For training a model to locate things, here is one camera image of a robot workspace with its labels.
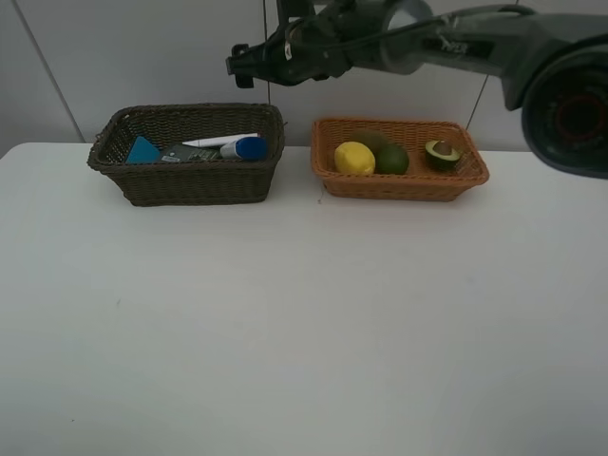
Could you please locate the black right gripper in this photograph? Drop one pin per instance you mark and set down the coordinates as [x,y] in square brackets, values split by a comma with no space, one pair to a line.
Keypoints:
[306,45]

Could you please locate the brown kiwi fruit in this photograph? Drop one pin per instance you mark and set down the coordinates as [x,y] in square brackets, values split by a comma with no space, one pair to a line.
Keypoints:
[374,140]

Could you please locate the yellow lemon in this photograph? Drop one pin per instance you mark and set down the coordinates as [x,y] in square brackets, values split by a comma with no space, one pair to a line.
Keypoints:
[354,158]

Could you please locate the white bottle blue cap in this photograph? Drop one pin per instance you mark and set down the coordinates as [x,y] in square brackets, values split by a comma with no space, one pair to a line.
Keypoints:
[245,149]

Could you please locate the white marker red caps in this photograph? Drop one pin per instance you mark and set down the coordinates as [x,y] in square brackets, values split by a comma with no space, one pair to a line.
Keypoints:
[219,141]

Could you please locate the whole dark green avocado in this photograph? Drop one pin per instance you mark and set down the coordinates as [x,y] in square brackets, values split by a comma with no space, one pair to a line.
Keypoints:
[392,160]

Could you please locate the halved avocado with pit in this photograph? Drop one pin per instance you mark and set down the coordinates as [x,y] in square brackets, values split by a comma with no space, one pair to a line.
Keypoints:
[441,155]

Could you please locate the green whiteboard eraser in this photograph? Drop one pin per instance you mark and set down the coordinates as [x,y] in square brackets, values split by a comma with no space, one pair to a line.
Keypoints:
[142,151]

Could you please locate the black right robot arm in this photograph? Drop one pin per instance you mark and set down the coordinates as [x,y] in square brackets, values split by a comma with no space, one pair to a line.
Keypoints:
[553,67]

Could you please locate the dark brown wicker basket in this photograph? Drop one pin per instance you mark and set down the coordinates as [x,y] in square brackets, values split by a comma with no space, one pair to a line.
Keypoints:
[190,183]

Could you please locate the dark packaged card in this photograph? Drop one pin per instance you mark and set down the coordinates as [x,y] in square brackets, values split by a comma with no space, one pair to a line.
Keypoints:
[183,153]

